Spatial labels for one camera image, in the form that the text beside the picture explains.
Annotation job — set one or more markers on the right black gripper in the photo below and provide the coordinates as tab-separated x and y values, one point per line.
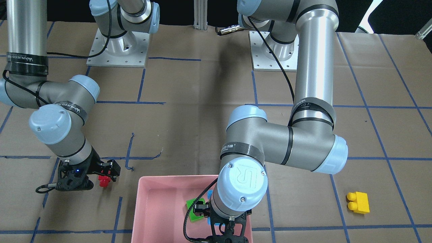
93	163

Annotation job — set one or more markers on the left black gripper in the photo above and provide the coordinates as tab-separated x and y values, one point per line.
201	209

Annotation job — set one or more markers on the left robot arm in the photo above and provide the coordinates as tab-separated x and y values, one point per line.
307	141

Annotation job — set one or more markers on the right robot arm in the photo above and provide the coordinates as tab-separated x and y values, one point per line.
62	108

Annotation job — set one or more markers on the pink plastic box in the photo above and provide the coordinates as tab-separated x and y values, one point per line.
176	209

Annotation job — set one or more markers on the red toy block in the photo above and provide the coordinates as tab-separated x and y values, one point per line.
104	181

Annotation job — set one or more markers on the brown paper table cover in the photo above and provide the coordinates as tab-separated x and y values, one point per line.
169	118

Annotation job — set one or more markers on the yellow toy block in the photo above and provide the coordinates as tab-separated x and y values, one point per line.
358	202

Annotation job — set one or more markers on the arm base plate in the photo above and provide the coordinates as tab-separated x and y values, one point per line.
265	53
130	50

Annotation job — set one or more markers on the aluminium frame post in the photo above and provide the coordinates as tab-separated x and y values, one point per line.
200	15

